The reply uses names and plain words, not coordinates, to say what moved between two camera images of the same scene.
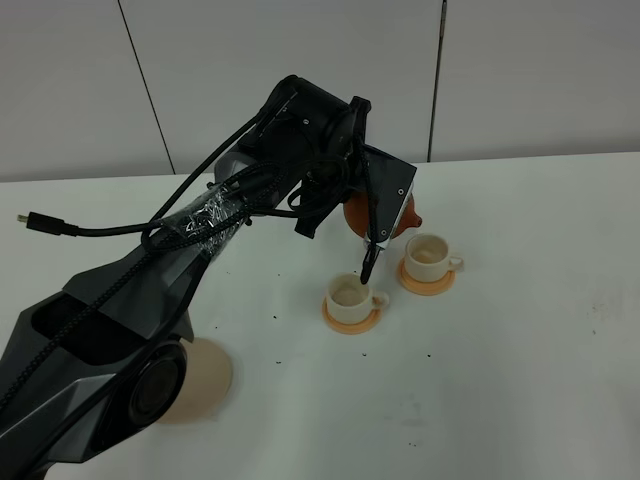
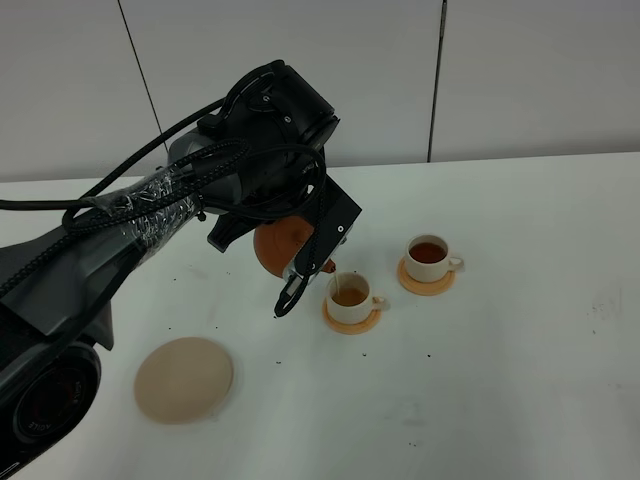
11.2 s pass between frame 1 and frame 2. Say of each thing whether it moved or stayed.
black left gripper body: moved
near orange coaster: stayed
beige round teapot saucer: stayed
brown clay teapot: moved
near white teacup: stayed
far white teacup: stayed
